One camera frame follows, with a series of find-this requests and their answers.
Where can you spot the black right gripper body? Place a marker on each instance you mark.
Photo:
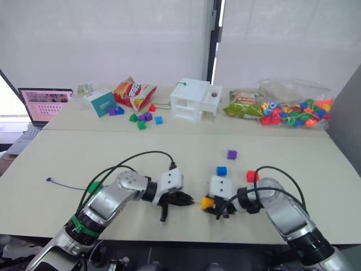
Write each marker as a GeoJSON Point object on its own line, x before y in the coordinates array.
{"type": "Point", "coordinates": [229, 209]}

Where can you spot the green triangular block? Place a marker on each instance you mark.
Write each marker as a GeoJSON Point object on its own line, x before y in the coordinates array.
{"type": "Point", "coordinates": [133, 118]}

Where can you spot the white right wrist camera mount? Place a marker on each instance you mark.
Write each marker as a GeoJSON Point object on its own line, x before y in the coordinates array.
{"type": "Point", "coordinates": [221, 187]}

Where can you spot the red chips bag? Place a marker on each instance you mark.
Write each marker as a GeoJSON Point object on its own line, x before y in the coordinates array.
{"type": "Point", "coordinates": [132, 93]}

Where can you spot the white plastic cabinet model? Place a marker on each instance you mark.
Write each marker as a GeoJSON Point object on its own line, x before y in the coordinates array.
{"type": "Point", "coordinates": [189, 101]}

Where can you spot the red hexagonal block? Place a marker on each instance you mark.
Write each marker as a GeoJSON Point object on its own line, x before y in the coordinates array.
{"type": "Point", "coordinates": [251, 176]}

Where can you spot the grey partition panel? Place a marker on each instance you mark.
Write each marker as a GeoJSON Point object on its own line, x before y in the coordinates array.
{"type": "Point", "coordinates": [348, 124]}

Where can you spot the red triangular block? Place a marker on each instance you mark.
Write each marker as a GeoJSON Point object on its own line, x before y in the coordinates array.
{"type": "Point", "coordinates": [152, 108]}

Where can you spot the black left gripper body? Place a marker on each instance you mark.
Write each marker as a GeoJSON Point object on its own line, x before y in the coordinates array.
{"type": "Point", "coordinates": [167, 199]}

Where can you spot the green cube block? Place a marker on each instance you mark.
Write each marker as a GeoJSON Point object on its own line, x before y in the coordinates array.
{"type": "Point", "coordinates": [141, 126]}

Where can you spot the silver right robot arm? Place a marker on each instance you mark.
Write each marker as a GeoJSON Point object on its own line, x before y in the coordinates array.
{"type": "Point", "coordinates": [285, 206]}

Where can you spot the green chips bag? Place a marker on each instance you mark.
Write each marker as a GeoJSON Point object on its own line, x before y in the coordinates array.
{"type": "Point", "coordinates": [244, 107]}

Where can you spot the purple cube block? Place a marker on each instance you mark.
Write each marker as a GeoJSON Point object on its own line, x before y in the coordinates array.
{"type": "Point", "coordinates": [232, 154]}
{"type": "Point", "coordinates": [148, 116]}
{"type": "Point", "coordinates": [141, 118]}
{"type": "Point", "coordinates": [112, 111]}

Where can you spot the yellow threading block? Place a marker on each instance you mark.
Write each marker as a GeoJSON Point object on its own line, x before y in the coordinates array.
{"type": "Point", "coordinates": [207, 203]}

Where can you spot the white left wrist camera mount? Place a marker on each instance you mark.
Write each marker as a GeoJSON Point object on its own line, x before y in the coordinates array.
{"type": "Point", "coordinates": [169, 180]}

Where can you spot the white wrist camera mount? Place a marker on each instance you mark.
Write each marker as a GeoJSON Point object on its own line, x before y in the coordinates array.
{"type": "Point", "coordinates": [221, 187]}
{"type": "Point", "coordinates": [169, 180]}

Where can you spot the blue triangular block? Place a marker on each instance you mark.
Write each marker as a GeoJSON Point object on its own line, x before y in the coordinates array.
{"type": "Point", "coordinates": [120, 110]}

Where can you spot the green lace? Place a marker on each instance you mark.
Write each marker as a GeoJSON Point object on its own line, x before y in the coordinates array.
{"type": "Point", "coordinates": [184, 83]}

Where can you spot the open laptop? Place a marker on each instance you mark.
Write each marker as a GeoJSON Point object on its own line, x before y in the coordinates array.
{"type": "Point", "coordinates": [45, 105]}

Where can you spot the black window post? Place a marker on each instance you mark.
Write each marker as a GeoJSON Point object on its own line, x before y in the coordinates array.
{"type": "Point", "coordinates": [216, 36]}

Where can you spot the green band on arm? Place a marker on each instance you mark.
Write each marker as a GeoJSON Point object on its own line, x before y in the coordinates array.
{"type": "Point", "coordinates": [81, 226]}

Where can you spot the blue cube block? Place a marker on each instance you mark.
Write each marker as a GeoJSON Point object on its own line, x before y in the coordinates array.
{"type": "Point", "coordinates": [222, 171]}
{"type": "Point", "coordinates": [159, 120]}

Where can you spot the clear bag of beads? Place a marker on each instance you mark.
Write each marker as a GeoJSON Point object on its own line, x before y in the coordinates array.
{"type": "Point", "coordinates": [296, 111]}

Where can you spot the illustrated card box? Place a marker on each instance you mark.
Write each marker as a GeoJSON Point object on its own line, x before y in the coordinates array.
{"type": "Point", "coordinates": [86, 89]}

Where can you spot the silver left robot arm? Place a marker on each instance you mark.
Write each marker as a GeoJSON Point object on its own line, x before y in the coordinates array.
{"type": "Point", "coordinates": [104, 200]}

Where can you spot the blue lace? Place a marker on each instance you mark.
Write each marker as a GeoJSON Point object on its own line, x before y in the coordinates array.
{"type": "Point", "coordinates": [70, 186]}

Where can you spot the red round button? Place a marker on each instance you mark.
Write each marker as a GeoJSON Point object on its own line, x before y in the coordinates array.
{"type": "Point", "coordinates": [214, 94]}

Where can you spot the teal and white box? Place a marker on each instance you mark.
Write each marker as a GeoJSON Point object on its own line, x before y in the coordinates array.
{"type": "Point", "coordinates": [103, 103]}

